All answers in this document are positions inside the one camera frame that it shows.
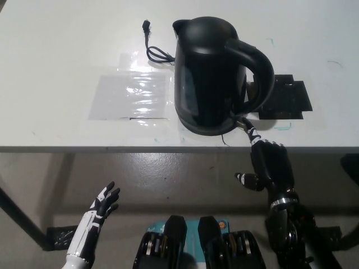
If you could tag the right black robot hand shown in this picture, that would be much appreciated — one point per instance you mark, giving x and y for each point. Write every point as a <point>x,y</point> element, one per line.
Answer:
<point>273,168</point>

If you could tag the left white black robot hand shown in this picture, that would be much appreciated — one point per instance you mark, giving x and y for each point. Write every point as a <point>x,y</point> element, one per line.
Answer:
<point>89,227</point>

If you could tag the black electric kettle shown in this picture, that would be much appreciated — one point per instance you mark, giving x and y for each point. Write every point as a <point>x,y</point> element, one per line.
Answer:
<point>204,84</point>

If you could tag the black table leg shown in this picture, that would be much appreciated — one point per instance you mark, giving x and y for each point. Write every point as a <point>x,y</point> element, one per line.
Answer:
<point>352,239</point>
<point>25,221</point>

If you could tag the dark object beside table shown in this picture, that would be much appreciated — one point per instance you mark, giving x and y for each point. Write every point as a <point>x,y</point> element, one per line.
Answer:
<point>350,168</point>

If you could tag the large clear plastic sheet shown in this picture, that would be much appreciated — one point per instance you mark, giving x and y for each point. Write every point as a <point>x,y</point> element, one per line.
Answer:
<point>129,96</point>

